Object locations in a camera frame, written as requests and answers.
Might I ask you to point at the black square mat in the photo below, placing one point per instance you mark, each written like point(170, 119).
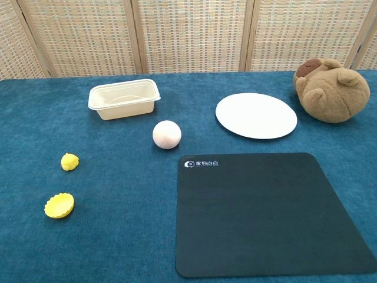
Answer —
point(265, 215)

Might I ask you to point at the brown capybara plush toy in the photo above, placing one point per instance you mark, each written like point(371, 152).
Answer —
point(332, 94)

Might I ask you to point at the pale pink ball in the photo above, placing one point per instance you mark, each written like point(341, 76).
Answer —
point(166, 134)

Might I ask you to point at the woven folding screen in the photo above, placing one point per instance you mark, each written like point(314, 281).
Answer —
point(188, 35)

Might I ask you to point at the white round paper plate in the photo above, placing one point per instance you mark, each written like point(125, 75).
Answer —
point(255, 115)

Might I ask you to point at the yellow fluted cup mold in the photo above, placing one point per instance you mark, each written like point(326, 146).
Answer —
point(59, 205)

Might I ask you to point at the teal tablecloth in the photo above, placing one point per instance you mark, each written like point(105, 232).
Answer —
point(117, 206)

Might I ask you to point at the beige rectangular plastic container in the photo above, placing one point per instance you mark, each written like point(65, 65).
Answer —
point(123, 99)

